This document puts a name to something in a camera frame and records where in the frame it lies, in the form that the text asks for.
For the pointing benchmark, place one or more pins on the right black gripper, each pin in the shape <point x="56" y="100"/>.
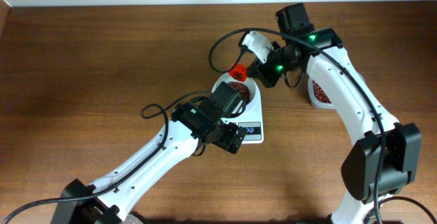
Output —
<point x="261" y="72"/>

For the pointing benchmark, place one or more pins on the clear plastic food container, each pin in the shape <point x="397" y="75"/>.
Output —
<point x="316" y="104"/>

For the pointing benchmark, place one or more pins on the red adzuki beans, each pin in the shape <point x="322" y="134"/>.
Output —
<point x="320" y="94"/>

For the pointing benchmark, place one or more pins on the white digital kitchen scale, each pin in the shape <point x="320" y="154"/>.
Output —
<point x="252" y="121"/>

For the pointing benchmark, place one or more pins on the red beans in bowl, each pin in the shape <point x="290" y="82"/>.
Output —
<point x="242" y="89"/>

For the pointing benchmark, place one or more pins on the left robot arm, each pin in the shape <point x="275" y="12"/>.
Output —
<point x="191" y="126"/>

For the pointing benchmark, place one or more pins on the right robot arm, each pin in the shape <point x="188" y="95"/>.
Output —
<point x="385" y="153"/>

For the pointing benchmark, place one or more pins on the white round bowl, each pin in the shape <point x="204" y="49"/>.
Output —
<point x="249" y="83"/>

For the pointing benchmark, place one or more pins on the orange plastic measuring scoop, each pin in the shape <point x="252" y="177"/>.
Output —
<point x="239" y="73"/>

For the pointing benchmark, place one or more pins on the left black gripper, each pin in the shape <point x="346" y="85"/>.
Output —
<point x="231" y="137"/>

